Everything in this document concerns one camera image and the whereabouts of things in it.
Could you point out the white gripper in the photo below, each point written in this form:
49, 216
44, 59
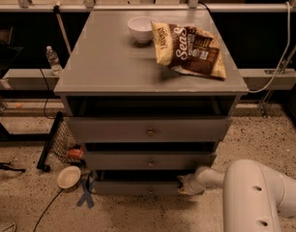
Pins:
199, 180

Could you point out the grey bottom drawer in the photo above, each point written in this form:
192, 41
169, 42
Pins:
138, 182

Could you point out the grey drawer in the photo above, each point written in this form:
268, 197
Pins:
138, 182
147, 160
135, 129

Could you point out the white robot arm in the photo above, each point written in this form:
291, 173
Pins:
254, 196

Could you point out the grey middle drawer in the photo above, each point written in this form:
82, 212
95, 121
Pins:
147, 160

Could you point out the grey top drawer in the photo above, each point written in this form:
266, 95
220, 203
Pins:
135, 129

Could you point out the grey drawer cabinet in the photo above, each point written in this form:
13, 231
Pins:
110, 75

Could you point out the orange can in basket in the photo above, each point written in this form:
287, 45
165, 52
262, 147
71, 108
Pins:
75, 154

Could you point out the black mesh basket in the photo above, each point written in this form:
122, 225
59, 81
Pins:
60, 140

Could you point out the brown chip bag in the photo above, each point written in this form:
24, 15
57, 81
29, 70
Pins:
188, 50

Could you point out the white bowl on cabinet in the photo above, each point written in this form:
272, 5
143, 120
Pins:
141, 29

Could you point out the clear plastic water bottle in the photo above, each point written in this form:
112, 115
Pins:
53, 61

